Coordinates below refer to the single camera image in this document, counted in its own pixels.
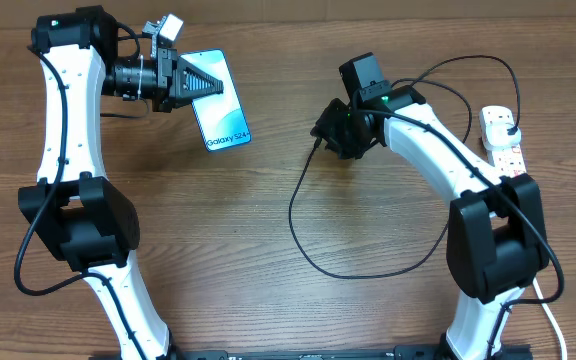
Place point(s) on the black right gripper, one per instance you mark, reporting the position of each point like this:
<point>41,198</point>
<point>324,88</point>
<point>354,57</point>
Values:
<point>323,130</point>

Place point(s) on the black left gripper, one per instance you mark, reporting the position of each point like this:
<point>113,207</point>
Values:
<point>170,65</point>

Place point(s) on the Samsung Galaxy smartphone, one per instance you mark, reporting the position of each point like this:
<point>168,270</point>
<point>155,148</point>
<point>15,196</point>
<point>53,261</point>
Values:
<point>220,117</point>

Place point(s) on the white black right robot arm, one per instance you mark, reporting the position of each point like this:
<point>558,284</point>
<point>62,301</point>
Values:
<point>496,238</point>

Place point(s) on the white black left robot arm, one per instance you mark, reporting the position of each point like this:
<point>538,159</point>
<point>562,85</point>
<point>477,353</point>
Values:
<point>81,218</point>

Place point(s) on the white charger plug adapter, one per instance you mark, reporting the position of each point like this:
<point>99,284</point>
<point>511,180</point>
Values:
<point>499,136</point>

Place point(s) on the white power strip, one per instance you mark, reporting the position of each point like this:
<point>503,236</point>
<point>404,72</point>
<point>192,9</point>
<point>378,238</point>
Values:
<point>503,149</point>

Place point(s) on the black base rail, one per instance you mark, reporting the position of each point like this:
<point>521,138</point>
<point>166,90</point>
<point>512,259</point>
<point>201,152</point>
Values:
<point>308,355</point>

